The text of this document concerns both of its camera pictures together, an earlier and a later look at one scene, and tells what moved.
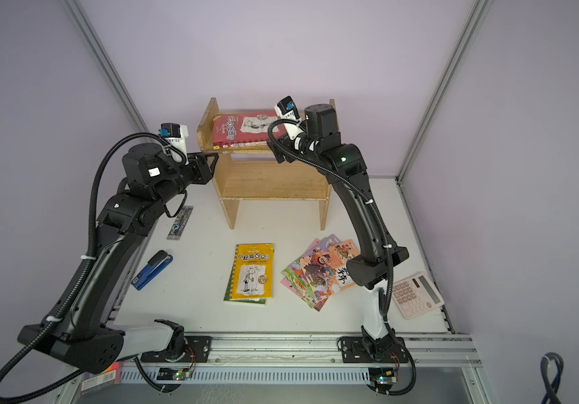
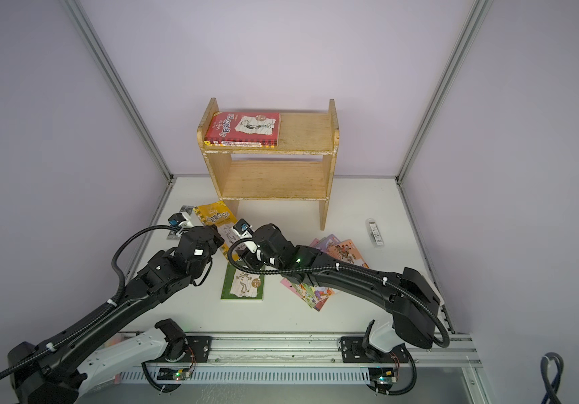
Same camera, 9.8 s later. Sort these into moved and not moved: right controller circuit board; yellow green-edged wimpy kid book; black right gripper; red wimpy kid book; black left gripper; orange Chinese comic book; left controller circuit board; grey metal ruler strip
Moved: yellow green-edged wimpy kid book; black right gripper; black left gripper
Not moved: grey metal ruler strip; red wimpy kid book; orange Chinese comic book; right controller circuit board; left controller circuit board
